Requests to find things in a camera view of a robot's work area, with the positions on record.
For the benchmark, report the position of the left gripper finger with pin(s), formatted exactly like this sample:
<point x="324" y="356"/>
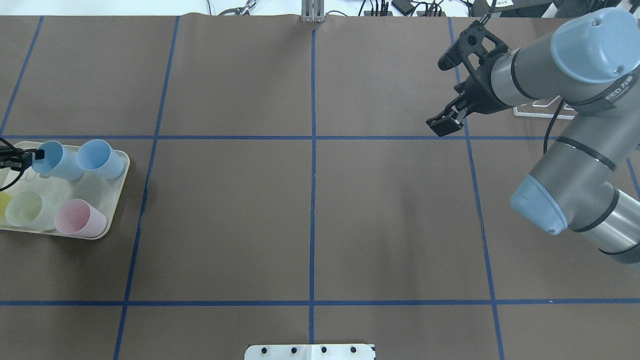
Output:
<point x="15" y="166"/>
<point x="15" y="155"/>

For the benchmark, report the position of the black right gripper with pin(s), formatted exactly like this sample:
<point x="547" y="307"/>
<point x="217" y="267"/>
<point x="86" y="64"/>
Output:
<point x="481" y="91"/>

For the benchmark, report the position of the light blue plastic cup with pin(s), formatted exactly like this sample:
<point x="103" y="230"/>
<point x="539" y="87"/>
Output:
<point x="58" y="162"/>

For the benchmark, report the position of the yellow plastic cup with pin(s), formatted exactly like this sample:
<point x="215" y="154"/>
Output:
<point x="5" y="199"/>

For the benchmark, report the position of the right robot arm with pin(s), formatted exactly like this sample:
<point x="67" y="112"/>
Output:
<point x="592" y="63"/>

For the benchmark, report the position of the pale green plastic cup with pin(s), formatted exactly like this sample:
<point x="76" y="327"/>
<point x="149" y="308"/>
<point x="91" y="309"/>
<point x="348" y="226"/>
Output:
<point x="32" y="211"/>

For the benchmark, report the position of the pink plastic cup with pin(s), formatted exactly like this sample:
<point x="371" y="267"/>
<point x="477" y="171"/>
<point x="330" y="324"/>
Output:
<point x="78" y="218"/>

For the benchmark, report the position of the white plastic tray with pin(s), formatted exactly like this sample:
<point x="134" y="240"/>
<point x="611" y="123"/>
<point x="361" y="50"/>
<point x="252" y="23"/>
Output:
<point x="101" y="193"/>

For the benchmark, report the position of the brown paper table mat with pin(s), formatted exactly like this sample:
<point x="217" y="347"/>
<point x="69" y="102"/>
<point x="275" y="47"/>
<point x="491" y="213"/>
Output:
<point x="284" y="188"/>

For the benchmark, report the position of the metal rod with stand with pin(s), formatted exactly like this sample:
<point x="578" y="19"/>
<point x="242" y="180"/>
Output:
<point x="239" y="11"/>

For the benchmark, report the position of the white wire cup rack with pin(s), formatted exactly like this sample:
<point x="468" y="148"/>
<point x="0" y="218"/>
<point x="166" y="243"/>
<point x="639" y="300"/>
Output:
<point x="545" y="108"/>

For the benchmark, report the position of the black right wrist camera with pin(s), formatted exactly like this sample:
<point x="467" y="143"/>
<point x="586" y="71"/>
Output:
<point x="475" y="40"/>

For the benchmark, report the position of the aluminium frame post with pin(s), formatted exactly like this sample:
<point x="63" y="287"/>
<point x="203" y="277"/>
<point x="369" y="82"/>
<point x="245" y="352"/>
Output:
<point x="313" y="11"/>

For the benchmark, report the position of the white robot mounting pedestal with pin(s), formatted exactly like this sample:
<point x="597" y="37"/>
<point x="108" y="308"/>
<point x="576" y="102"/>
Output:
<point x="331" y="351"/>

